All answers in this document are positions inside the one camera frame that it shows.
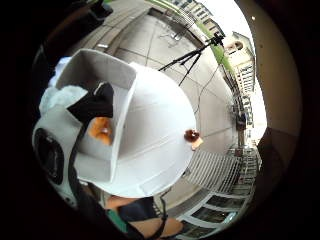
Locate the orange soft toy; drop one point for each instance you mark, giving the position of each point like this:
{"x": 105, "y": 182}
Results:
{"x": 100, "y": 130}

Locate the white fluffy soft toy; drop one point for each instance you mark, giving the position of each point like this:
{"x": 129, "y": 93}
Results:
{"x": 60, "y": 96}

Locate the white open cardboard box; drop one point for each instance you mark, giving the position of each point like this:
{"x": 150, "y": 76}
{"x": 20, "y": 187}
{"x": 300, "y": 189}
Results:
{"x": 96, "y": 66}

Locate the pale blue white bag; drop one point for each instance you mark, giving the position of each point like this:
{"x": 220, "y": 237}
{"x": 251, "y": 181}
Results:
{"x": 60, "y": 71}

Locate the small brown toy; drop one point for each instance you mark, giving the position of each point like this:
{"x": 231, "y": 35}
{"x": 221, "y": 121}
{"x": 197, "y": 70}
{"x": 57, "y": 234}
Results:
{"x": 191, "y": 135}

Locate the black tripod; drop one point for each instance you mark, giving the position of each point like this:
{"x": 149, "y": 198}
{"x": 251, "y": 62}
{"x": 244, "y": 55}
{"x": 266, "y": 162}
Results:
{"x": 186, "y": 57}

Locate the the person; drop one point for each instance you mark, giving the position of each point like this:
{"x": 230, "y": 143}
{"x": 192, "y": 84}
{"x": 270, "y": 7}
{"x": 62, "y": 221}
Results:
{"x": 136, "y": 209}

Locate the metal floor grate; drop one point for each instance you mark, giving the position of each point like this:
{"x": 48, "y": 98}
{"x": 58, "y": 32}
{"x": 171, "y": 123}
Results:
{"x": 213, "y": 170}

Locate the grey windowed building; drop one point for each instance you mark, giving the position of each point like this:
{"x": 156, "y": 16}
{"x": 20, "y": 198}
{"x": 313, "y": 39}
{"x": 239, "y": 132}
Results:
{"x": 200, "y": 13}

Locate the dark bin by railing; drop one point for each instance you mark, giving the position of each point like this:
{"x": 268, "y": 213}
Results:
{"x": 241, "y": 121}

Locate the white framed glass facade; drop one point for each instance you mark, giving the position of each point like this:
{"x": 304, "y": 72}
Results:
{"x": 196, "y": 220}

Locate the beige arched building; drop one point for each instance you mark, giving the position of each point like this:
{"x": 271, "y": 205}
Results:
{"x": 245, "y": 66}

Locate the metal terrace railing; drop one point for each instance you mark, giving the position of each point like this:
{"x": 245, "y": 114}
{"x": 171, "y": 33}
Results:
{"x": 248, "y": 166}

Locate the black camera on tripod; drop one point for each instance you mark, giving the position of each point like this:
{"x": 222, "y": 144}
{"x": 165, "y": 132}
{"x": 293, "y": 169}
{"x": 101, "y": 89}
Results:
{"x": 217, "y": 39}

